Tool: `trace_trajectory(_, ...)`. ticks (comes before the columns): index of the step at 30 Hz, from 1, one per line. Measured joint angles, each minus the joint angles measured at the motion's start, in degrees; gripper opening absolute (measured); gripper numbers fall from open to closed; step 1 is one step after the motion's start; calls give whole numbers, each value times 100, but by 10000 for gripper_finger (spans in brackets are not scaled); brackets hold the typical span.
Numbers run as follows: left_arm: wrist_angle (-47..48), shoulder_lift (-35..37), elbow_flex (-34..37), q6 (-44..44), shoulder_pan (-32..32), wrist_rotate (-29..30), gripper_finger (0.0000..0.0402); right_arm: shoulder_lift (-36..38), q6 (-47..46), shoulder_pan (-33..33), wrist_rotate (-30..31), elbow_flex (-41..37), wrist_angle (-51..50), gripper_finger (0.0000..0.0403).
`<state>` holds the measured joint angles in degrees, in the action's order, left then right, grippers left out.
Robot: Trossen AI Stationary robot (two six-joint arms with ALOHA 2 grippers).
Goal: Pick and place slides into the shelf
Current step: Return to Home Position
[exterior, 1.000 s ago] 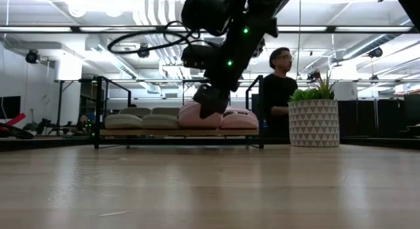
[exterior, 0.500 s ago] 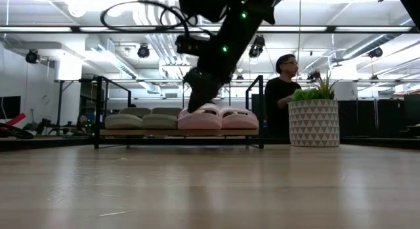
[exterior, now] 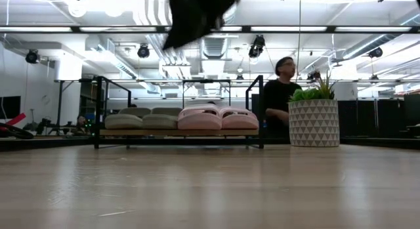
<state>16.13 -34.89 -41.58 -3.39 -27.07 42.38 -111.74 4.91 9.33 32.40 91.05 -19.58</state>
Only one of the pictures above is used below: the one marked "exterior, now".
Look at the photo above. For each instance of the black partition panels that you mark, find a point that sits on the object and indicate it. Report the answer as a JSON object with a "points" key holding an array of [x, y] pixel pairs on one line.
{"points": [[377, 117]]}

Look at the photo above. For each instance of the black overhead frame bar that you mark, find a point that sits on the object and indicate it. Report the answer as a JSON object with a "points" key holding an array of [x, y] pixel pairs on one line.
{"points": [[98, 29]]}

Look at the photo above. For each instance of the black ceiling spotlight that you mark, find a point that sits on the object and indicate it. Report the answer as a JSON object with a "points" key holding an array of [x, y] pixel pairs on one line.
{"points": [[143, 51], [31, 56], [375, 52], [256, 47]]}

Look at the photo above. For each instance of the red bar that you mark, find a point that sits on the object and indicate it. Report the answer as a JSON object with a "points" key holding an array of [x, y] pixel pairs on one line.
{"points": [[16, 119]]}

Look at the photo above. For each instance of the black metal shelf, wood board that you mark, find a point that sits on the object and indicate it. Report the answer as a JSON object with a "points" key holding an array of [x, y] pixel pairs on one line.
{"points": [[180, 132]]}

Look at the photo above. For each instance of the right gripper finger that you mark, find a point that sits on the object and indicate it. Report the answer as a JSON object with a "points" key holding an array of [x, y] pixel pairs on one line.
{"points": [[180, 25]]}

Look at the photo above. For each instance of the black monitor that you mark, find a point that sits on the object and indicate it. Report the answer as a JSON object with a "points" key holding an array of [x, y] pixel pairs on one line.
{"points": [[10, 106]]}

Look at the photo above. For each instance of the person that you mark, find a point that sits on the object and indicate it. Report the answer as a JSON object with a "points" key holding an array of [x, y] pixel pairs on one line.
{"points": [[277, 94]]}

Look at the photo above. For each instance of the triangle-patterned white plant pot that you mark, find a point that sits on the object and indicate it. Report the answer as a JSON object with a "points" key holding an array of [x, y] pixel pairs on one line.
{"points": [[313, 124]]}

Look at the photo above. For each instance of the pink foam slide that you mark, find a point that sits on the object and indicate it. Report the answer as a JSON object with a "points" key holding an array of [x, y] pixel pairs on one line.
{"points": [[241, 121], [199, 121]]}

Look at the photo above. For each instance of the grey-green foam slide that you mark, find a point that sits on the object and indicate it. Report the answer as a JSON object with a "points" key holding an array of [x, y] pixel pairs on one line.
{"points": [[159, 121], [123, 121]]}

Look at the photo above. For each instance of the green leafy plant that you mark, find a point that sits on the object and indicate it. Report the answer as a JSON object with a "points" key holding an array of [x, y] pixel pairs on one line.
{"points": [[308, 94]]}

